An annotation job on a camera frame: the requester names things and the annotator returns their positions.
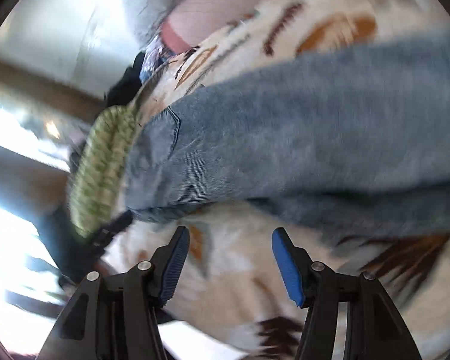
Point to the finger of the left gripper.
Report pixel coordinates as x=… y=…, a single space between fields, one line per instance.
x=105 y=234

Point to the pink bolster cushion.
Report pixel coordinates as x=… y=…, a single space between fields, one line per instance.
x=192 y=21

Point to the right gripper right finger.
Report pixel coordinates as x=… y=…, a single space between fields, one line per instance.
x=375 y=328

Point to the black clothing pile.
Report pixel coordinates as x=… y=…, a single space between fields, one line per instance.
x=128 y=86

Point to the green white rolled quilt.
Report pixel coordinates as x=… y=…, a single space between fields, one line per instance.
x=96 y=184

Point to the blue denim jeans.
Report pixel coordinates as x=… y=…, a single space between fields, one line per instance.
x=352 y=143

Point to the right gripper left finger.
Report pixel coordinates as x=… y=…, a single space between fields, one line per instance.
x=115 y=317

